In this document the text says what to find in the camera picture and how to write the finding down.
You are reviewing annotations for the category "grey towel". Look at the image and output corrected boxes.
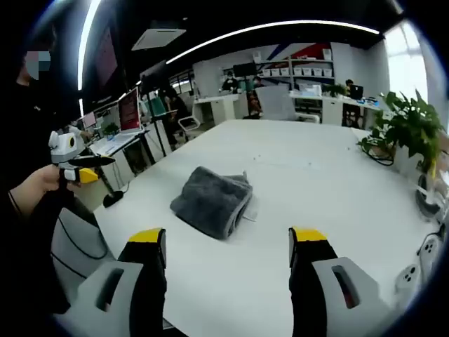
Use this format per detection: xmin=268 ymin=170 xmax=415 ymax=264
xmin=170 ymin=166 xmax=255 ymax=241

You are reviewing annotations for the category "person's left hand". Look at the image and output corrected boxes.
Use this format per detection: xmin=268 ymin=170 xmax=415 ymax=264
xmin=32 ymin=164 xmax=83 ymax=201

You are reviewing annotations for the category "small green plant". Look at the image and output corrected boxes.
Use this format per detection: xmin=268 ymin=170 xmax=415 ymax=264
xmin=101 ymin=122 xmax=121 ymax=140

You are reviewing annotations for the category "black gooseneck stand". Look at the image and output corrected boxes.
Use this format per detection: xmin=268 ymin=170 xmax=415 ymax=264
xmin=98 ymin=164 xmax=124 ymax=208

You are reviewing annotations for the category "person's black shirt torso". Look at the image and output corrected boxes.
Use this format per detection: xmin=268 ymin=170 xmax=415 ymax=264
xmin=0 ymin=24 xmax=85 ymax=317

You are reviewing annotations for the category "grey mesh office chair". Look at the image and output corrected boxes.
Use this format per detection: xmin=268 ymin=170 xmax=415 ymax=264
xmin=51 ymin=206 xmax=119 ymax=296

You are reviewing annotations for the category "red screen monitor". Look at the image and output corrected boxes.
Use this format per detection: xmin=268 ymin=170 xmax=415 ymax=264
xmin=117 ymin=86 xmax=143 ymax=134

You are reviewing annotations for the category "white controller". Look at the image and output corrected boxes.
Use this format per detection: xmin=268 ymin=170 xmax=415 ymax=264
xmin=419 ymin=233 xmax=443 ymax=263
xmin=395 ymin=265 xmax=422 ymax=294

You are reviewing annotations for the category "short ceiling light strip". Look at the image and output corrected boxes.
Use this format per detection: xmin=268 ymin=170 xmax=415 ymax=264
xmin=76 ymin=0 xmax=103 ymax=89

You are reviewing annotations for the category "ceiling air vent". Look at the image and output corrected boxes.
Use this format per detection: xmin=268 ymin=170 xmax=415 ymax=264
xmin=131 ymin=27 xmax=187 ymax=52

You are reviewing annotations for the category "white planter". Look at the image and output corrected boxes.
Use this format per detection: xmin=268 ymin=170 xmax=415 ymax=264
xmin=393 ymin=143 xmax=427 ymax=177

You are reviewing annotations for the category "white mesh office chair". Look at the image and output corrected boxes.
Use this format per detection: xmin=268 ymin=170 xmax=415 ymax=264
xmin=255 ymin=86 xmax=321 ymax=124

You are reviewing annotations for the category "white desk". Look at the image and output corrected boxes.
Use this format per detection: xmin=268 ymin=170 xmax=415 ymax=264
xmin=288 ymin=90 xmax=384 ymax=128

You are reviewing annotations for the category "green potted plant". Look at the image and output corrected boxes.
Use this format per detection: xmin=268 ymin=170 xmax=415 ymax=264
xmin=356 ymin=89 xmax=447 ymax=175

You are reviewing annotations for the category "long ceiling light strip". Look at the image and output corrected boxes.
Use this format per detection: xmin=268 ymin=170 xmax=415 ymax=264
xmin=164 ymin=20 xmax=382 ymax=66

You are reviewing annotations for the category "bright window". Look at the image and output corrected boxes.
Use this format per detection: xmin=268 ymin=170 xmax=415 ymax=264
xmin=384 ymin=20 xmax=429 ymax=103

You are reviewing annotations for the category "white device with black ring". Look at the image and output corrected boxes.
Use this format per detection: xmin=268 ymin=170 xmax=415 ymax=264
xmin=415 ymin=171 xmax=445 ymax=217

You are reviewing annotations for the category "black coiled cable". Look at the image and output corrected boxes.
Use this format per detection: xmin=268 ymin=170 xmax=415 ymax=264
xmin=361 ymin=140 xmax=396 ymax=167

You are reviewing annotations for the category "black wall screen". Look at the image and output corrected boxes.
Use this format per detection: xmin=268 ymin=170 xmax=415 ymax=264
xmin=232 ymin=62 xmax=257 ymax=78

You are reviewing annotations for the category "wall shelf with white boxes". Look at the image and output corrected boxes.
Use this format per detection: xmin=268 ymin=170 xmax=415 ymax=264
xmin=261 ymin=58 xmax=336 ymax=88

